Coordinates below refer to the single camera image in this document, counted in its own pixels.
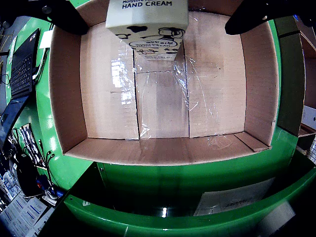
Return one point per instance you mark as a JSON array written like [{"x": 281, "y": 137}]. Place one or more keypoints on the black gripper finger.
[
  {"x": 251, "y": 17},
  {"x": 64, "y": 17}
]

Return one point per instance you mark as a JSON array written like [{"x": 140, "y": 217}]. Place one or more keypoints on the cow print hand cream box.
[{"x": 148, "y": 17}]

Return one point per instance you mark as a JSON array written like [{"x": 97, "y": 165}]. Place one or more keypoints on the open cardboard box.
[
  {"x": 291, "y": 86},
  {"x": 286, "y": 28}
]

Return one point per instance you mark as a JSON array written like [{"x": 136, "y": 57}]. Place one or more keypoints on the tall white product box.
[{"x": 309, "y": 118}]

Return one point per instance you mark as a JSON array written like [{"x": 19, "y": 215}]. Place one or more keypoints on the large shallow cardboard tray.
[{"x": 160, "y": 103}]

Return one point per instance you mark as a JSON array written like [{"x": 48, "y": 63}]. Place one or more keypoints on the white card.
[{"x": 46, "y": 39}]

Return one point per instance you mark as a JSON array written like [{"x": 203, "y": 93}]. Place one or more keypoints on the black ThinkPad laptop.
[{"x": 22, "y": 69}]

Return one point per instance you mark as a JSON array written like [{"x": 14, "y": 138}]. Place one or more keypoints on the flower patterned card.
[{"x": 29, "y": 143}]

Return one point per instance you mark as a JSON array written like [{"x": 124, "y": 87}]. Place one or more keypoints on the black round device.
[{"x": 27, "y": 175}]

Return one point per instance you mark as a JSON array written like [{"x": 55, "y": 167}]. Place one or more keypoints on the printed colour chart sheet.
[{"x": 24, "y": 217}]

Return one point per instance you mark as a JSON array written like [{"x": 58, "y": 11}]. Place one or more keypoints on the green metal shelf unit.
[{"x": 148, "y": 222}]

